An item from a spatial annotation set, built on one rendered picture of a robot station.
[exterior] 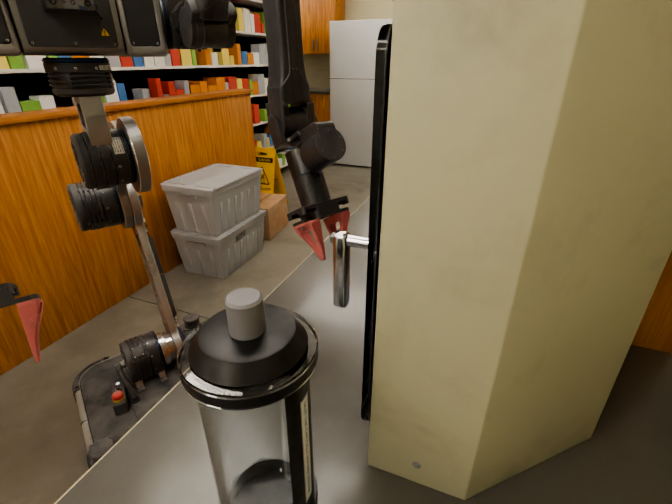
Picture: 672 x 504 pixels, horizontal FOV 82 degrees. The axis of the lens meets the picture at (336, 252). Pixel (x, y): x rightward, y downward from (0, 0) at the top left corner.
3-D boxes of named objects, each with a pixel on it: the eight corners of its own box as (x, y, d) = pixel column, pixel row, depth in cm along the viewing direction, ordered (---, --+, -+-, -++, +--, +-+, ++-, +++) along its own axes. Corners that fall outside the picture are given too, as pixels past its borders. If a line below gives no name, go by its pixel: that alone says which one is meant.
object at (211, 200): (267, 209, 298) (264, 167, 283) (218, 240, 248) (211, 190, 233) (222, 203, 312) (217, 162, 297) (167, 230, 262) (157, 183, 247)
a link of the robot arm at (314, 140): (305, 116, 74) (265, 120, 70) (337, 87, 65) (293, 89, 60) (324, 176, 75) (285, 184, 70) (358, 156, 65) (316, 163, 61)
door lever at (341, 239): (374, 320, 41) (381, 307, 43) (378, 239, 37) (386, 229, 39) (328, 309, 43) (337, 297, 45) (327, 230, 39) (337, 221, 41)
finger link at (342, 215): (362, 247, 71) (347, 198, 71) (331, 258, 67) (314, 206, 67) (342, 252, 77) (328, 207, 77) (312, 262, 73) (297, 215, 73)
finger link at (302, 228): (354, 250, 70) (339, 200, 70) (322, 261, 66) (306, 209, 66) (335, 254, 76) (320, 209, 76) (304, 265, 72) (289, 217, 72)
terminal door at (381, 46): (420, 294, 69) (449, 39, 51) (367, 429, 44) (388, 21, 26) (415, 293, 70) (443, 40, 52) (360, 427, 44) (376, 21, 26)
